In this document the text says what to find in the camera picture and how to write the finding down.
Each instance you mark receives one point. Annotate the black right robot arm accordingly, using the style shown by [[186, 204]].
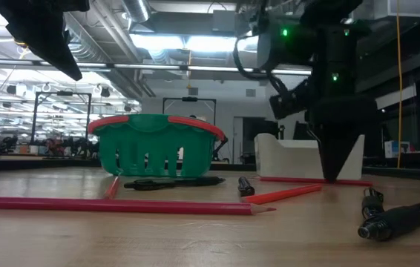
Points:
[[336, 55]]

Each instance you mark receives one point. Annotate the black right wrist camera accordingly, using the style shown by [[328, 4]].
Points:
[[288, 102]]

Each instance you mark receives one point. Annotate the silver ceiling duct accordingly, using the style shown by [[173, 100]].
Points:
[[136, 9]]

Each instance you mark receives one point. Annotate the bright ceiling light panel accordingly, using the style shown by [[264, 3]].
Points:
[[165, 41]]

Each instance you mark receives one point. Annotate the white ceiling unit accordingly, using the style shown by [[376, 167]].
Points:
[[406, 7]]

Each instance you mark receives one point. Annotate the small black station frame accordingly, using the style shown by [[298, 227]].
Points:
[[189, 99]]

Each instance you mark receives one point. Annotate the large black station frame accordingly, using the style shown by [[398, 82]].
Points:
[[61, 93]]

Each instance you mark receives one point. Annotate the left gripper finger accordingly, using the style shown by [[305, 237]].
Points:
[[43, 41]]

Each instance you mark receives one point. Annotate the white box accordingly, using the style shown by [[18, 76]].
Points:
[[392, 149]]

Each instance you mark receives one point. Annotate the teal basket orange rim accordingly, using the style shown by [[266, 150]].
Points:
[[158, 130]]

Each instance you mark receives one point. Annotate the orange pencil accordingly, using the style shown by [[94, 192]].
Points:
[[284, 193], [113, 189]]

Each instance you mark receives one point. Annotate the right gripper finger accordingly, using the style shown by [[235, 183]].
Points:
[[336, 148]]

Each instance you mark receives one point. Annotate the long ceiling light bar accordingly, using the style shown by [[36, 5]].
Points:
[[139, 66]]

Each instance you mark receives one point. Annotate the white plastic bin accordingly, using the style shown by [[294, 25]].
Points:
[[288, 159]]

